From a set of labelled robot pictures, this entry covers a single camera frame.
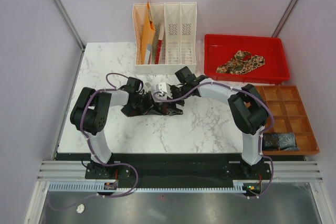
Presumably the crumpled white paper ball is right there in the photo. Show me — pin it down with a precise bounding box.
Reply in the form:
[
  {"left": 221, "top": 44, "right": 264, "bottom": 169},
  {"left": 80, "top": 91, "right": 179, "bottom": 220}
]
[{"left": 76, "top": 204, "right": 85, "bottom": 214}]

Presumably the white file organizer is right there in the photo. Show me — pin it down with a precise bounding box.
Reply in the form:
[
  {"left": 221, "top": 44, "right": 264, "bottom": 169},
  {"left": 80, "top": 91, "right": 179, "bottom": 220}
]
[{"left": 132, "top": 2, "right": 197, "bottom": 75}]

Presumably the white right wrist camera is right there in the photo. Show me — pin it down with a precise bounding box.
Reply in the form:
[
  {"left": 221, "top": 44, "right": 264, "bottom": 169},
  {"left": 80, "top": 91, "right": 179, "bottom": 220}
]
[{"left": 155, "top": 82, "right": 169, "bottom": 99}]

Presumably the white cable duct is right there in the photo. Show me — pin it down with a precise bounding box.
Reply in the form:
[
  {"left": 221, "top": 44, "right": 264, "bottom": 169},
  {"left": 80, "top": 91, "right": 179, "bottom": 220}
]
[{"left": 48, "top": 180, "right": 250, "bottom": 193}]

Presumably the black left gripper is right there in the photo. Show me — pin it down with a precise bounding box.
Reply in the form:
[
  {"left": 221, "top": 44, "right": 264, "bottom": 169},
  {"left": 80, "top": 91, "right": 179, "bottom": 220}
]
[{"left": 132, "top": 91, "right": 162, "bottom": 116}]

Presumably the dark rolled tie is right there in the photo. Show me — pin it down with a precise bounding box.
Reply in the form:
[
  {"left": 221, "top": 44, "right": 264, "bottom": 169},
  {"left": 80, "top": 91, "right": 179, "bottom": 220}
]
[{"left": 262, "top": 133, "right": 279, "bottom": 151}]

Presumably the dark red patterned tie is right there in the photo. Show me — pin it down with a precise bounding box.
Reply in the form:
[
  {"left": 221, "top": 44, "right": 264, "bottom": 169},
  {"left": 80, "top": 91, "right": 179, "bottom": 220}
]
[{"left": 121, "top": 102, "right": 169, "bottom": 117}]

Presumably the orange envelope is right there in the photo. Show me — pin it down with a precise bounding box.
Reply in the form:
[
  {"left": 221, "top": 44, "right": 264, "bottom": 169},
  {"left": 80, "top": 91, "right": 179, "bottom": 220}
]
[{"left": 141, "top": 1, "right": 155, "bottom": 65}]

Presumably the floral cream patterned tie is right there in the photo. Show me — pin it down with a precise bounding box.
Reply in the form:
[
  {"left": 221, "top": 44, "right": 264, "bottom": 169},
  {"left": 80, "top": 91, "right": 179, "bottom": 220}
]
[{"left": 216, "top": 50, "right": 265, "bottom": 75}]

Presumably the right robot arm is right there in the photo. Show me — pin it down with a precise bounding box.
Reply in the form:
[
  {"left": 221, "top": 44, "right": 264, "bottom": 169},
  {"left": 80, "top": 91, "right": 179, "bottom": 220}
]
[{"left": 157, "top": 67, "right": 270, "bottom": 179}]

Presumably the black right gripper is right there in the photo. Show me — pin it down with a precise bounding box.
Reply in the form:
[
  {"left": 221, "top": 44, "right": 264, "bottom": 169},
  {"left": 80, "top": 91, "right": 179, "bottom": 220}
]
[{"left": 166, "top": 84, "right": 190, "bottom": 116}]

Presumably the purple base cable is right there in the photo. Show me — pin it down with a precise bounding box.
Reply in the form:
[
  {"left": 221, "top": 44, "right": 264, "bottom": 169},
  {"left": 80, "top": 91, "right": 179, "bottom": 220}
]
[{"left": 47, "top": 165, "right": 140, "bottom": 212}]

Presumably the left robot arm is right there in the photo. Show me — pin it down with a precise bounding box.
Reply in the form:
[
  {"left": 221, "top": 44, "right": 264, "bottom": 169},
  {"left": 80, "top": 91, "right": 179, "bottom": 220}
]
[{"left": 70, "top": 77, "right": 169, "bottom": 178}]

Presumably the brown compartment tray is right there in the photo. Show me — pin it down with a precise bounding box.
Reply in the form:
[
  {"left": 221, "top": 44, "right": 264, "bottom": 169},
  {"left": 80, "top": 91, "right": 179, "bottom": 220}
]
[{"left": 256, "top": 86, "right": 320, "bottom": 155}]

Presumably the red plastic bin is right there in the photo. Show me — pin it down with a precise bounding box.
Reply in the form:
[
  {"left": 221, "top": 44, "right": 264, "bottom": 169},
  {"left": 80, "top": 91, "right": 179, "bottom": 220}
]
[{"left": 204, "top": 34, "right": 290, "bottom": 84}]

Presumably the blue-grey rolled tie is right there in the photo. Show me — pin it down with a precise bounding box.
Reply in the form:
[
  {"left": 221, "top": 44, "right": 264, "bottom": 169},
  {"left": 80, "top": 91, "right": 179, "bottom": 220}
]
[{"left": 278, "top": 133, "right": 299, "bottom": 151}]

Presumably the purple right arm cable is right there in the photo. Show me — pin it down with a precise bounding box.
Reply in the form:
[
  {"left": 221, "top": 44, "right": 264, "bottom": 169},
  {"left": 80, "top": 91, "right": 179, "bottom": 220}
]
[{"left": 152, "top": 81, "right": 275, "bottom": 196}]

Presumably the red white booklet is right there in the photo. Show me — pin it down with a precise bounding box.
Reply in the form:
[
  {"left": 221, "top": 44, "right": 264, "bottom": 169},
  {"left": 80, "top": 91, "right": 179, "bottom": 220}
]
[{"left": 154, "top": 22, "right": 165, "bottom": 65}]

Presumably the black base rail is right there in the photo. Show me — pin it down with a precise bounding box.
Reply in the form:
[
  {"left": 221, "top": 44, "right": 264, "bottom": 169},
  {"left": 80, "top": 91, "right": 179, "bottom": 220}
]
[{"left": 85, "top": 154, "right": 271, "bottom": 187}]

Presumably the grey folder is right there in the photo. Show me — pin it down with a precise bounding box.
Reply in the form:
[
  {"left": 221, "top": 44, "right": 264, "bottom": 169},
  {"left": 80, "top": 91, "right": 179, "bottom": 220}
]
[{"left": 144, "top": 44, "right": 152, "bottom": 65}]

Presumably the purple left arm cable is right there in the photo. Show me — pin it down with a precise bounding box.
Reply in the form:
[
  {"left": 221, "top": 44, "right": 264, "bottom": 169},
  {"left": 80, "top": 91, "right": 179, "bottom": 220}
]
[{"left": 79, "top": 72, "right": 132, "bottom": 168}]

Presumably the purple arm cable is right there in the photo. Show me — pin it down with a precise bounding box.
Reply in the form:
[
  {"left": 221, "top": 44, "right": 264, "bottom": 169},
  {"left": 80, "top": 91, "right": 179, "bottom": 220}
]
[
  {"left": 152, "top": 81, "right": 275, "bottom": 196},
  {"left": 79, "top": 72, "right": 132, "bottom": 168}
]

